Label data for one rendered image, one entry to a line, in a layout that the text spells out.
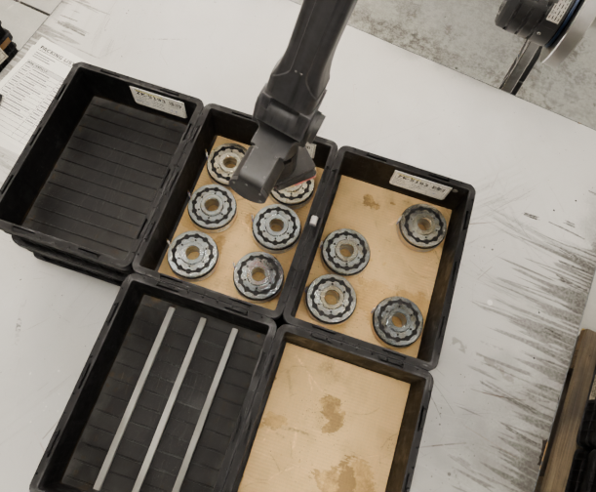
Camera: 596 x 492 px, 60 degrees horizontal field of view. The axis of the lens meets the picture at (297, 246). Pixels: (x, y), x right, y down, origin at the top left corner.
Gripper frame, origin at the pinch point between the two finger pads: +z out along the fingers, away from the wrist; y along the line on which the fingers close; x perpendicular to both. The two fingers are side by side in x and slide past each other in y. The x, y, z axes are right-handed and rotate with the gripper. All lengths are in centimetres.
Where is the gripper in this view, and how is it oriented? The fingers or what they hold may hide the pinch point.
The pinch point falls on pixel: (277, 187)
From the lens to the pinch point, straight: 89.8
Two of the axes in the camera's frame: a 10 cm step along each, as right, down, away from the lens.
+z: -0.4, 3.2, 9.5
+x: -4.3, -8.6, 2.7
